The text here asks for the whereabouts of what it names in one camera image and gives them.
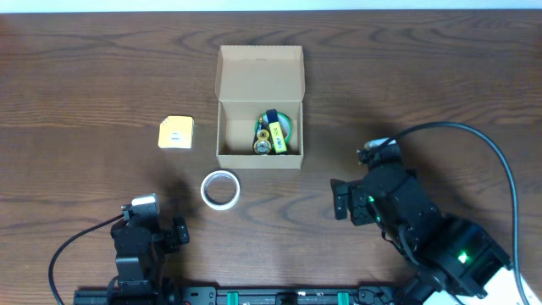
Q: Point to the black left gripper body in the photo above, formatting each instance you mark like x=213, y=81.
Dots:
x=167, y=243

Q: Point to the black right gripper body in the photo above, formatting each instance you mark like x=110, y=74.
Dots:
x=363, y=211

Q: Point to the white tape roll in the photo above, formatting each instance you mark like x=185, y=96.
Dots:
x=221, y=190

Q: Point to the yellow blue highlighter pen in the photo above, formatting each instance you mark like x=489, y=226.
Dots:
x=276, y=132

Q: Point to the green tape roll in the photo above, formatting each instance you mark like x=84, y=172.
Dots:
x=285, y=123

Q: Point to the yellow sticky note pad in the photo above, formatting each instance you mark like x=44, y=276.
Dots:
x=176, y=132

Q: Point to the brown cardboard box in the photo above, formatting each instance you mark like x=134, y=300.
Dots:
x=249, y=81

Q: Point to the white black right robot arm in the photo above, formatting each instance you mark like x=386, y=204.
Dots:
x=449, y=253

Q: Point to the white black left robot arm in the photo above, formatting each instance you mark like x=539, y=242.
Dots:
x=144, y=282

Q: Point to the black aluminium mounting rail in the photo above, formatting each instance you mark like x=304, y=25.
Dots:
x=207, y=295

